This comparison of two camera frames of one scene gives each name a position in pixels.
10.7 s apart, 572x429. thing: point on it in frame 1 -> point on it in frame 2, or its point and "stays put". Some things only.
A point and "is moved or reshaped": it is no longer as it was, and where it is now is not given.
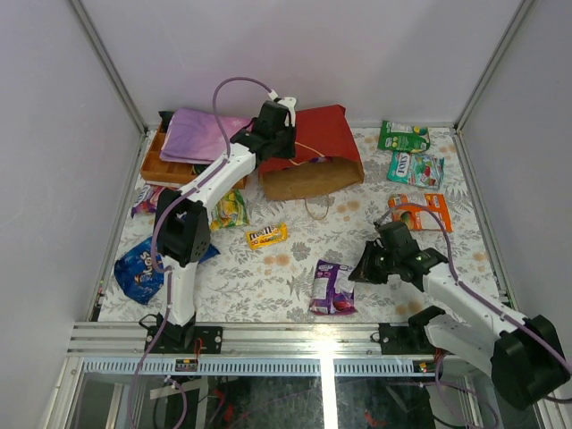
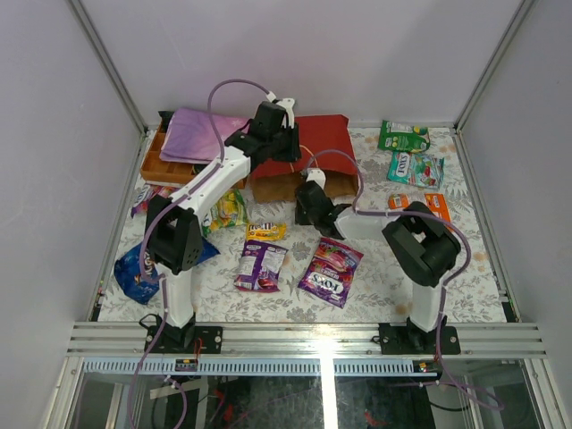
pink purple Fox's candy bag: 147,200 stays put
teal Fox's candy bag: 416,169 stays put
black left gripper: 282,146 stays put
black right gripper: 364,271 -> 298,218
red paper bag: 326,156 is moved or reshaped
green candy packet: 403,136 stays put
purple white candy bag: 332,290 -> 260,266
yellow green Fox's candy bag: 229,211 stays put
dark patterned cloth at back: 166,117 stays put
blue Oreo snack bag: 137,274 stays put
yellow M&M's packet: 267,236 is moved or reshaped
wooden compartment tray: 156,170 stays put
